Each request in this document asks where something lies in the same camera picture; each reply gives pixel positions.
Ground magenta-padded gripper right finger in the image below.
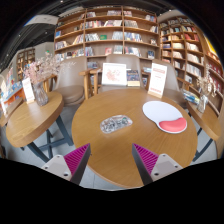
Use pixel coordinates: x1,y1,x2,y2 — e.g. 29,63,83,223
131,143,184,186

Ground small distant bookshelf unit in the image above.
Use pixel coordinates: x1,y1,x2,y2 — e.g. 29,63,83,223
15,47,36,81

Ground round wooden side table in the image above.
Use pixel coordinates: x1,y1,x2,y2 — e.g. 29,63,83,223
4,91,74,164
186,99,224,161

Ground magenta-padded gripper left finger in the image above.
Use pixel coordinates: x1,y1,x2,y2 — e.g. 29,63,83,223
41,143,92,186

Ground white mouse pad red rest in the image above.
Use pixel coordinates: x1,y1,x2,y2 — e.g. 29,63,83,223
142,100,188,135

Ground glass vase beige dried flowers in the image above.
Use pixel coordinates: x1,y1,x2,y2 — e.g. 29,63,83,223
196,64,218,114

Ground small white table sign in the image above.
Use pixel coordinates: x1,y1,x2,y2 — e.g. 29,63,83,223
21,77,36,104

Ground colourful magazine stack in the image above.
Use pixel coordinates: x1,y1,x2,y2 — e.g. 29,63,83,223
181,89,201,105

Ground wide wooden bookshelf unit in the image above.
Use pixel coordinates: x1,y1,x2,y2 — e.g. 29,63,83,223
53,5,159,73

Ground white hanging ceiling panel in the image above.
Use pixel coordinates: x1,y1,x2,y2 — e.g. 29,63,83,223
24,14,60,27

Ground beige wooden-armed armchair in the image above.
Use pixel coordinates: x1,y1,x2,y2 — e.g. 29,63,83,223
89,53,151,95
43,55,92,107
151,59,194,108

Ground glass vase pink dried flowers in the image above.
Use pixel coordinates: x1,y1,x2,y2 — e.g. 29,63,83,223
23,53,63,108

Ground dark cover book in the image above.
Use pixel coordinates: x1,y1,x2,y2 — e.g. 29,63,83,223
126,69,141,88

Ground transparent computer mouse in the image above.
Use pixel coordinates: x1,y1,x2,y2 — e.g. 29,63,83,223
99,114,134,134

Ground curved wooden bookshelf unit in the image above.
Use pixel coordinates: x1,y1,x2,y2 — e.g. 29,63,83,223
157,14,224,111

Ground white floral picture board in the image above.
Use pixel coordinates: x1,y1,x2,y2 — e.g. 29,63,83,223
101,62,128,87

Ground white red table sign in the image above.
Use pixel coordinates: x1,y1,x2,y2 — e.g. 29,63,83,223
147,62,168,99

